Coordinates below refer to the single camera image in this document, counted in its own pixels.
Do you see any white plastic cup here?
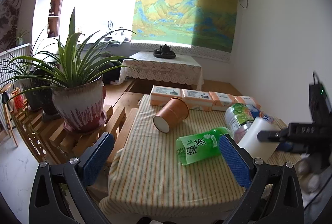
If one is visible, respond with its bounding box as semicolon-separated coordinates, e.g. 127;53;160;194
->
238;117;279;162

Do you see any large orange paper cup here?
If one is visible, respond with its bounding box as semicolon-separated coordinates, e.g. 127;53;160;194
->
153;98;189;133

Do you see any blue orange soda bottle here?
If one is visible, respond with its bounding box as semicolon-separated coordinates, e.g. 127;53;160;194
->
247;104;274;123

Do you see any grapefruit label clear bottle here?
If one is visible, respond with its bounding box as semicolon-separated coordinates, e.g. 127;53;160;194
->
225;103;254;144

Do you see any wooden slatted plant stand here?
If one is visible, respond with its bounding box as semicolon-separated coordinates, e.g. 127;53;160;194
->
4;105;126;164

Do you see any striped yellow tablecloth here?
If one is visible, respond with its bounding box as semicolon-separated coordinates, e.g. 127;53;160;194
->
99;94;303;219

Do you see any green tea bottle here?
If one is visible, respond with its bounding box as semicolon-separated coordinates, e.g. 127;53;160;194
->
176;127;233;166

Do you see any low table lace cloth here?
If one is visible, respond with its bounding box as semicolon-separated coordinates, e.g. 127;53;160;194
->
119;52;204;91

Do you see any potted spider plant red-white pot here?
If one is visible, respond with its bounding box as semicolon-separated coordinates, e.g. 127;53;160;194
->
4;7;138;134

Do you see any dark potted plant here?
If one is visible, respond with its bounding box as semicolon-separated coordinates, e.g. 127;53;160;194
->
1;41;60;122

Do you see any dark bag on floor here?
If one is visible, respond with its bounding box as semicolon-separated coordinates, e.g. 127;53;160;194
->
98;62;120;85

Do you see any white radiator cover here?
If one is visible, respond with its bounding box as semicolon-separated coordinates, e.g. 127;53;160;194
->
1;43;31;86

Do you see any black teapot set tray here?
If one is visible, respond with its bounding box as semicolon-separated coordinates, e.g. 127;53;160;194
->
153;44;176;59

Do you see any green landscape roller blind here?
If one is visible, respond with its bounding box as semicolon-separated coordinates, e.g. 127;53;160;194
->
133;0;237;53

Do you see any ink painting wall scroll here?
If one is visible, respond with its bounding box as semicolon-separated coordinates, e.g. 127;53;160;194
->
0;0;22;52

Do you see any white pink wall shelf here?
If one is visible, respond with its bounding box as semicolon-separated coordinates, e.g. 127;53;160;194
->
47;0;62;38

